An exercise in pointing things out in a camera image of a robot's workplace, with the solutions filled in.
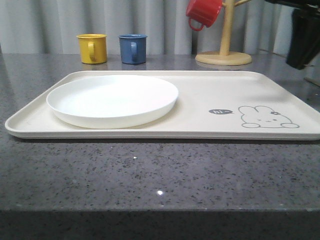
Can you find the red enamel mug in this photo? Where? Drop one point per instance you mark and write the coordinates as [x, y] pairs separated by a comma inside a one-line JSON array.
[[204, 12]]

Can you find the yellow enamel mug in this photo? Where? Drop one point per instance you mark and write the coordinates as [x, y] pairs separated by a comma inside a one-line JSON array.
[[93, 48]]

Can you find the white round plate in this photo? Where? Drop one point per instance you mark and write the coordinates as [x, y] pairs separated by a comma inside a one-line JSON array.
[[112, 101]]

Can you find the blue enamel mug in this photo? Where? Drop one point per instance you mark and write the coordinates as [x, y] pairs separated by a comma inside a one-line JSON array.
[[133, 48]]

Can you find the wooden mug tree stand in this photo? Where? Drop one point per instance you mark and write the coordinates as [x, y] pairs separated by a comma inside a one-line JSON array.
[[224, 56]]

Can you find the cream rabbit print tray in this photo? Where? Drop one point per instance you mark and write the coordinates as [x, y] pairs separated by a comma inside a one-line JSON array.
[[239, 105]]

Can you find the grey pleated curtain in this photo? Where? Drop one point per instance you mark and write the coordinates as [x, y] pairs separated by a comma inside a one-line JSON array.
[[52, 26]]

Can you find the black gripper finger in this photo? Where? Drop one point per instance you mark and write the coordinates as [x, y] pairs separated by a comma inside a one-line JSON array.
[[305, 38]]

